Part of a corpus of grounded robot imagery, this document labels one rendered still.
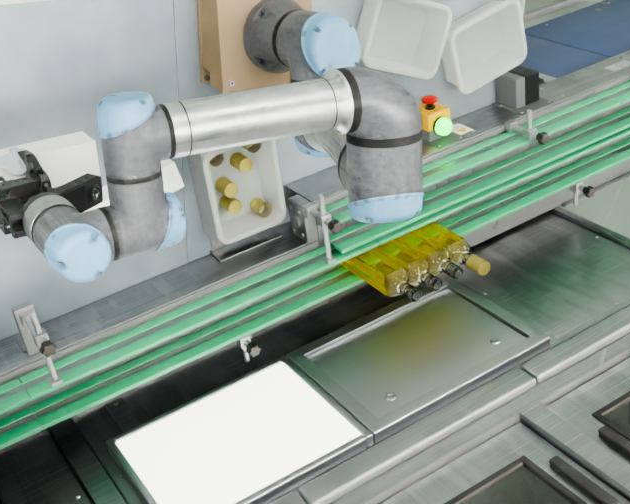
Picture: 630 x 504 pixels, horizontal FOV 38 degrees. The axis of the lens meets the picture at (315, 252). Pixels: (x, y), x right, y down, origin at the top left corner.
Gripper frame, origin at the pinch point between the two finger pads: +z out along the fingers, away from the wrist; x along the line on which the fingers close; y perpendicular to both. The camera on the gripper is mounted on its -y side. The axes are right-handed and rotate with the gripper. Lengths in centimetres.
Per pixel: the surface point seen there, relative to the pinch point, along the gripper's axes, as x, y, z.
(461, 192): 36, -104, 14
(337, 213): 32, -69, 15
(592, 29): 19, -192, 58
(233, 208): 30, -49, 27
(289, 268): 43, -57, 17
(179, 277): 43, -35, 28
